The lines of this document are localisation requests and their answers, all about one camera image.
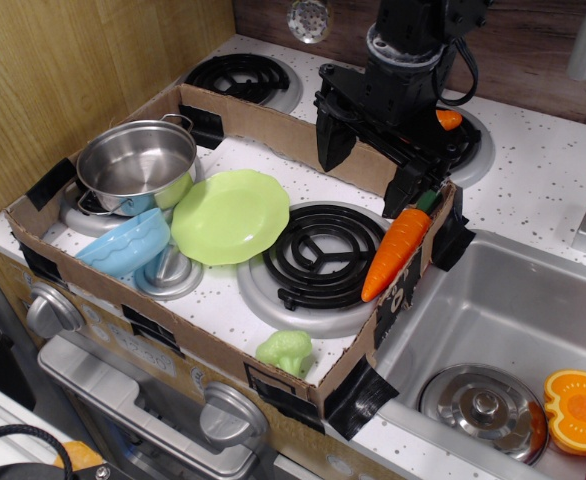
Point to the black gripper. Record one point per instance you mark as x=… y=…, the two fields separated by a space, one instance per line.
x=383 y=107

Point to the orange toy carrot green top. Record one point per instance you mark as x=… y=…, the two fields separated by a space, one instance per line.
x=401 y=240

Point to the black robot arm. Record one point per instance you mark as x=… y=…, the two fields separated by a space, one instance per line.
x=418 y=33

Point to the orange toy carrot piece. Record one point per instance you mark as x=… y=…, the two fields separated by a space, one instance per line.
x=449 y=119

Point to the light green plastic plate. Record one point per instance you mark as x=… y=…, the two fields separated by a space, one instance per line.
x=230 y=217

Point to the cardboard fence with black tape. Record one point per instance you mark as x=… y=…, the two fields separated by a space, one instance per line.
x=344 y=391

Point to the back right black burner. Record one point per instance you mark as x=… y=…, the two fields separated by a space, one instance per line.
x=477 y=149

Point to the black burner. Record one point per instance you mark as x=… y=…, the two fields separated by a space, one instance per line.
x=477 y=149
x=311 y=278
x=253 y=78

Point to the front right black burner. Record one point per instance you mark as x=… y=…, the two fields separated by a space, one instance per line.
x=311 y=278

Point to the back left black burner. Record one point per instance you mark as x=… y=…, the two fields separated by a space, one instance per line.
x=253 y=78

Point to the hanging silver strainer ladle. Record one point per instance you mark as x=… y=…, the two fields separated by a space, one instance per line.
x=310 y=21

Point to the silver sink basin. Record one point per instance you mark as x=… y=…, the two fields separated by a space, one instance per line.
x=505 y=305

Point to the green toy broccoli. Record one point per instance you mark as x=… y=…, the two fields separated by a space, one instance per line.
x=285 y=350

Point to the silver middle stove knob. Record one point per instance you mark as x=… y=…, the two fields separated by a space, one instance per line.
x=169 y=276

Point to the small steel pot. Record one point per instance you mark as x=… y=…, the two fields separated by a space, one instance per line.
x=139 y=165

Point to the light blue plastic bowl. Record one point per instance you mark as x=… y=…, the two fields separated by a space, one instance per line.
x=129 y=246

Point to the steel pot lid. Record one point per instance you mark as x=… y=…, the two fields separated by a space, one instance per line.
x=490 y=406

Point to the silver right oven knob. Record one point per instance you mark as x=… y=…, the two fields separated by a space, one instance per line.
x=228 y=418

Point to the silver oven knob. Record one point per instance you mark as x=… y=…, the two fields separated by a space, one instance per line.
x=228 y=418
x=51 y=313

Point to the orange toy fruit half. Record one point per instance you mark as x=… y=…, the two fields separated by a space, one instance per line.
x=565 y=408

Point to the silver left oven knob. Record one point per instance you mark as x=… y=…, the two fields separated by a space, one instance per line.
x=51 y=313

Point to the orange object bottom left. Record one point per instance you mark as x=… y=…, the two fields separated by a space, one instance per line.
x=81 y=455

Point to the silver oven door handle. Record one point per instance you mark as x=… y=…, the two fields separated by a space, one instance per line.
x=147 y=399

